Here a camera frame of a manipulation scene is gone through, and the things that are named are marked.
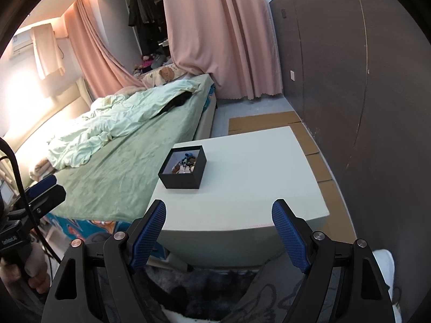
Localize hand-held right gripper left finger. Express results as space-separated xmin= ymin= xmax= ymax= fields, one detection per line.
xmin=40 ymin=199 xmax=167 ymax=323

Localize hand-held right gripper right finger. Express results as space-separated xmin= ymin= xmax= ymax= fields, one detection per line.
xmin=271 ymin=198 xmax=394 ymax=323

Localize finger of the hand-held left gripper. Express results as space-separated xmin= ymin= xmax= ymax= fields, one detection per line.
xmin=29 ymin=184 xmax=67 ymax=216
xmin=26 ymin=174 xmax=58 ymax=198

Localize black jewelry box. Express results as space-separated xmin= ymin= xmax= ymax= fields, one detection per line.
xmin=158 ymin=145 xmax=207 ymax=189

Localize person's left hand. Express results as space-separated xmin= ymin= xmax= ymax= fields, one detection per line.
xmin=0 ymin=251 xmax=52 ymax=297

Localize person's grey printed trousers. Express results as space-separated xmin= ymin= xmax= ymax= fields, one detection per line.
xmin=232 ymin=265 xmax=337 ymax=323

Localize white low table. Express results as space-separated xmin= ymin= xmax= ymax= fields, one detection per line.
xmin=147 ymin=126 xmax=331 ymax=271

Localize dark fluffy rug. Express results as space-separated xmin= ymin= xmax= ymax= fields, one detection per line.
xmin=144 ymin=263 xmax=260 ymax=314

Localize green bed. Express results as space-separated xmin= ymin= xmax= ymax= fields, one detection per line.
xmin=30 ymin=74 xmax=218 ymax=264

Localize beige bed headboard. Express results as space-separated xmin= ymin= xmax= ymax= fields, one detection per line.
xmin=0 ymin=77 xmax=92 ymax=162

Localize flat cardboard sheets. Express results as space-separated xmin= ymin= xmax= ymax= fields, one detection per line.
xmin=228 ymin=110 xmax=358 ymax=240

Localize light green quilt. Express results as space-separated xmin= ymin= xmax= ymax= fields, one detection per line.
xmin=46 ymin=81 xmax=207 ymax=169

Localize person's white shoe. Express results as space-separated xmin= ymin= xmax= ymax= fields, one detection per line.
xmin=372 ymin=249 xmax=403 ymax=323

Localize beige hanging cloth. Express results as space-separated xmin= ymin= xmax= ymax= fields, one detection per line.
xmin=30 ymin=23 xmax=67 ymax=80

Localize black garment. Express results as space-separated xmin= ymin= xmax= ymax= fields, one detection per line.
xmin=161 ymin=91 xmax=196 ymax=114

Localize white air conditioner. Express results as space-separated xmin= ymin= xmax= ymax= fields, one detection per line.
xmin=12 ymin=29 xmax=36 ymax=58

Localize bear print pillow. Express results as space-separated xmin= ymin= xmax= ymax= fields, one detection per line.
xmin=139 ymin=64 xmax=188 ymax=87

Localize plush toys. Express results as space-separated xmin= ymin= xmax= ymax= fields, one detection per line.
xmin=133 ymin=53 xmax=169 ymax=75

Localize hanging dark clothes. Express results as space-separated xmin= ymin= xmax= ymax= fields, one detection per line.
xmin=127 ymin=0 xmax=169 ymax=56

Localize large pink curtain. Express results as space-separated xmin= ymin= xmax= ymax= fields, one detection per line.
xmin=159 ymin=0 xmax=284 ymax=101

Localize black cable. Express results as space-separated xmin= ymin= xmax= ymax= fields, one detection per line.
xmin=0 ymin=137 xmax=63 ymax=265

